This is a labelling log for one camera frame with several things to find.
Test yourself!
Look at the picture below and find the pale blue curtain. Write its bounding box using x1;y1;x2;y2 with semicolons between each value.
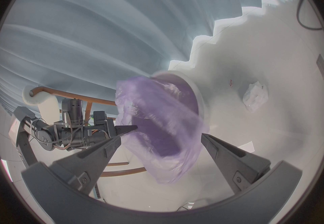
0;0;304;117

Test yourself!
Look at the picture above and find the black cable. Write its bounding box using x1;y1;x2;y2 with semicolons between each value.
297;0;323;31

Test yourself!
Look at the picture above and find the wooden chair with white cushions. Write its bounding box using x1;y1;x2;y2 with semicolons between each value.
22;85;147;178

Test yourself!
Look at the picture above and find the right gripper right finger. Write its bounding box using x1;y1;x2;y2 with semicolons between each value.
201;133;271;195

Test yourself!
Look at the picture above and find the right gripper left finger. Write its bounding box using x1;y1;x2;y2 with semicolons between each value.
49;136;122;195

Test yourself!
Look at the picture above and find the white trash bin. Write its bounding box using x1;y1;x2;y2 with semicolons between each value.
151;71;210;127

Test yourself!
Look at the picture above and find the purple plastic bag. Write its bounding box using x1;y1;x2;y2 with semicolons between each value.
114;76;210;185

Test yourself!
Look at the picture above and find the crumpled white paper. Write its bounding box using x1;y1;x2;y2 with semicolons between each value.
242;81;269;113

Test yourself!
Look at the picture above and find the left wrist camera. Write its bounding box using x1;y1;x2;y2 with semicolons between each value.
92;110;108;126

